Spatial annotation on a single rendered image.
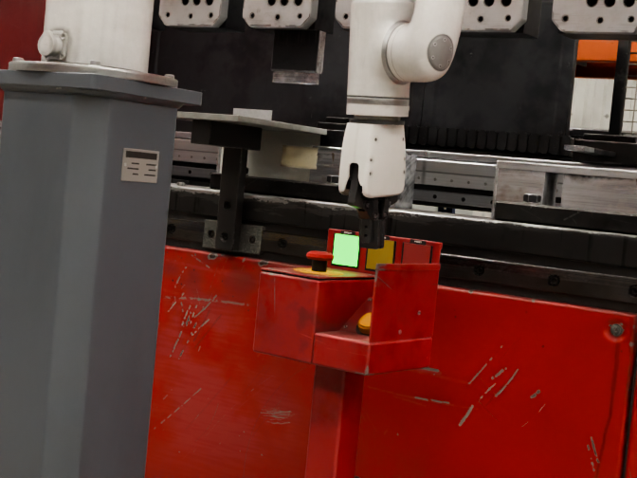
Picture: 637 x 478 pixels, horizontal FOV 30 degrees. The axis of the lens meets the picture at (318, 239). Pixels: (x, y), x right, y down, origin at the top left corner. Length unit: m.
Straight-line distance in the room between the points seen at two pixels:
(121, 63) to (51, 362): 0.34
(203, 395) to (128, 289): 0.79
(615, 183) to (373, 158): 0.45
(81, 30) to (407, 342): 0.63
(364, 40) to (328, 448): 0.57
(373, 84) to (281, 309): 0.34
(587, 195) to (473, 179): 0.41
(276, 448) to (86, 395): 0.76
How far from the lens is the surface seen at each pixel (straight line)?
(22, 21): 2.84
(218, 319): 2.08
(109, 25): 1.34
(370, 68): 1.58
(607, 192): 1.87
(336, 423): 1.68
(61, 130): 1.30
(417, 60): 1.52
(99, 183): 1.29
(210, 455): 2.12
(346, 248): 1.78
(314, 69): 2.15
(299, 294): 1.64
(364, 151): 1.57
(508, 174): 1.93
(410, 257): 1.71
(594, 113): 6.37
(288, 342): 1.65
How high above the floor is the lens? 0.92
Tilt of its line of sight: 3 degrees down
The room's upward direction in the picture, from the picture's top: 5 degrees clockwise
